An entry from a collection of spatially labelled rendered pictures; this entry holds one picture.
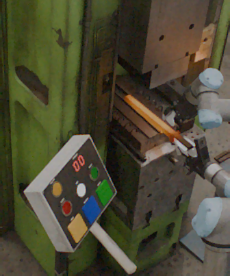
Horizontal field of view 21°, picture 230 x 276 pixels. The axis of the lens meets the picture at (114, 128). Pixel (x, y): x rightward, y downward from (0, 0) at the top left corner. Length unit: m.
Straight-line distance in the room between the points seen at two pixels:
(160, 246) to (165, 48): 1.30
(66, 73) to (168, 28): 0.41
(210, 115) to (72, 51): 0.57
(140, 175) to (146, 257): 0.71
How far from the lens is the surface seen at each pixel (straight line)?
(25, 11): 2.54
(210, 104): 2.06
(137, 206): 2.82
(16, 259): 3.42
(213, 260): 1.91
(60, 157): 2.25
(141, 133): 2.67
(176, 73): 2.50
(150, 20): 2.22
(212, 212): 1.83
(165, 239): 3.35
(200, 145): 2.51
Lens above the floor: 2.77
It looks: 42 degrees down
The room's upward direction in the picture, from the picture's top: 6 degrees clockwise
